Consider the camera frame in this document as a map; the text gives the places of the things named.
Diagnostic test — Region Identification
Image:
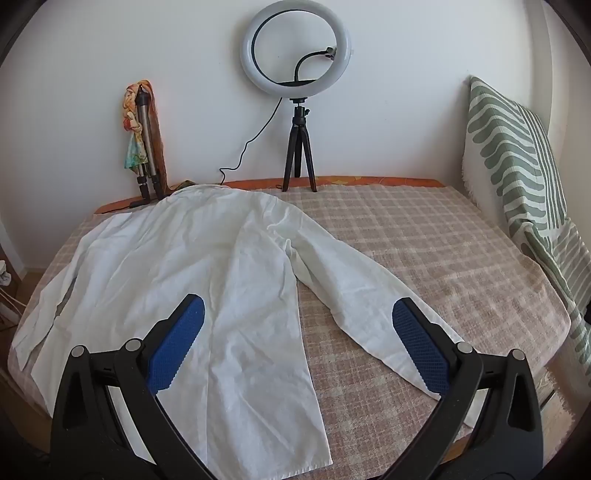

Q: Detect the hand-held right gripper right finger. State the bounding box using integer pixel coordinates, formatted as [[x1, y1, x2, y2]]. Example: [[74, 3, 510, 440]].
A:
[[379, 298, 543, 480]]

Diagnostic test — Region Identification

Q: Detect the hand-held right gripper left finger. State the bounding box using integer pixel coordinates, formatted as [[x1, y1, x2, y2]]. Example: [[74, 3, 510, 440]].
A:
[[50, 294, 218, 480]]

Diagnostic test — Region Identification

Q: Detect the white long-sleeved shirt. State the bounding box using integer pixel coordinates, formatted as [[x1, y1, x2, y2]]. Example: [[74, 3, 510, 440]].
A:
[[8, 184, 467, 478]]

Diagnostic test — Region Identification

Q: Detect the plaid beige blanket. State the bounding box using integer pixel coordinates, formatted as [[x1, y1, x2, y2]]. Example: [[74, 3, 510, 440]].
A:
[[9, 182, 573, 480]]

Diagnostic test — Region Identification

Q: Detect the folded tripod with colourful scarf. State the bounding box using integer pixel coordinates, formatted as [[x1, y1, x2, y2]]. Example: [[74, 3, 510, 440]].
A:
[[121, 79, 169, 190]]

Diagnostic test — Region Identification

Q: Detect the folded grey tripod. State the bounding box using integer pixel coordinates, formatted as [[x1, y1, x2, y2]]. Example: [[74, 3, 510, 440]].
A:
[[131, 88, 164, 204]]

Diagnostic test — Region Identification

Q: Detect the green striped white pillow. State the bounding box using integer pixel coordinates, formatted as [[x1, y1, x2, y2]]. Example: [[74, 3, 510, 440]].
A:
[[462, 75, 591, 365]]

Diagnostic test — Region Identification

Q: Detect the small black tripod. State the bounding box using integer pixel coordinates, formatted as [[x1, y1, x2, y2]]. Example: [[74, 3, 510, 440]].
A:
[[281, 97, 318, 193]]

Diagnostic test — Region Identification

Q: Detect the white ring light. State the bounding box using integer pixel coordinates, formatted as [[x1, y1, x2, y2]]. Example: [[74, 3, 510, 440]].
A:
[[239, 0, 355, 90]]

